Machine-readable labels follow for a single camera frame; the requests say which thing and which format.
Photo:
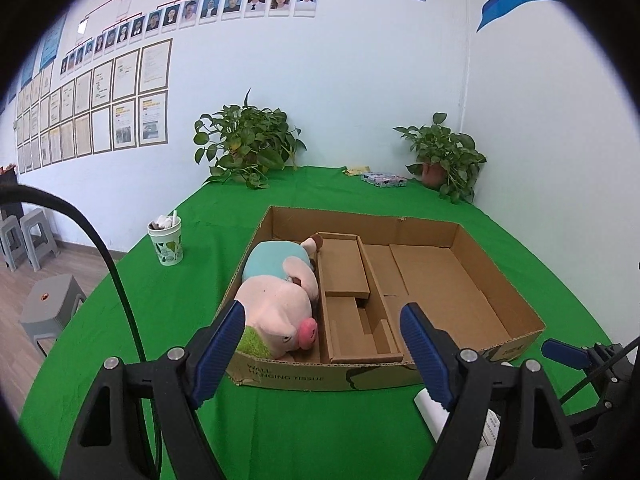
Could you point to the white chart label card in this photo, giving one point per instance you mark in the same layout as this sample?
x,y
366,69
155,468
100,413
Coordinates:
x,y
123,6

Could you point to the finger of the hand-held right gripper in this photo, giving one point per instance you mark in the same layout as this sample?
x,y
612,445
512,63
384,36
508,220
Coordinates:
x,y
565,352

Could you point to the grey plastic stool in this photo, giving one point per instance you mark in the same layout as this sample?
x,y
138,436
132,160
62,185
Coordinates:
x,y
50,305
10,240
40,232

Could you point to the row of portrait photos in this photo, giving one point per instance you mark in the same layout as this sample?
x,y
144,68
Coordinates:
x,y
232,4

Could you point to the patterned tissue pack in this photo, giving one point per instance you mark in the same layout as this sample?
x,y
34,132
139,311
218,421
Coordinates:
x,y
384,180

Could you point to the wall of framed documents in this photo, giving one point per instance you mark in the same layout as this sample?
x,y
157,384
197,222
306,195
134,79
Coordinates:
x,y
125,100

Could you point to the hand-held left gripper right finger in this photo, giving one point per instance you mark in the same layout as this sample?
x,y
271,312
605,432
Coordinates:
x,y
425,355

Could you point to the terracotta plant pot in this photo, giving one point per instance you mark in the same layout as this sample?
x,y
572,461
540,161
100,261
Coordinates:
x,y
431,174

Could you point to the small leafy pothos plant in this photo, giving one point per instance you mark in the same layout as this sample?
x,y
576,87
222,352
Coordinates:
x,y
450,152

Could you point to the green patterned paper cup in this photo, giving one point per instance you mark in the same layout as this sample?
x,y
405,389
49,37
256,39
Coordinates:
x,y
167,247

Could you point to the crumpled white tissue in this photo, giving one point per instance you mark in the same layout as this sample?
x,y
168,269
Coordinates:
x,y
161,221

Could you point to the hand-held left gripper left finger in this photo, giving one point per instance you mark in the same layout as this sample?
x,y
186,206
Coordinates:
x,y
215,355

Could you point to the yellow packet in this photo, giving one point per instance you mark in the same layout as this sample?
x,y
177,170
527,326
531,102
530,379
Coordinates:
x,y
356,171

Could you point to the pink plush pig toy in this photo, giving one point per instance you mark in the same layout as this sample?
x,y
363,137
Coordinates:
x,y
272,305

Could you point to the brown cardboard insert tray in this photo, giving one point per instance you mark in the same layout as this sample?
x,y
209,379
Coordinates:
x,y
342,270

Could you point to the large leafy pothos plant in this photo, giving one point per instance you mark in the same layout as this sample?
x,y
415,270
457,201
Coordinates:
x,y
250,140

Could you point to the large cardboard box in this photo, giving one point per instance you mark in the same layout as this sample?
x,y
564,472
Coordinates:
x,y
440,280

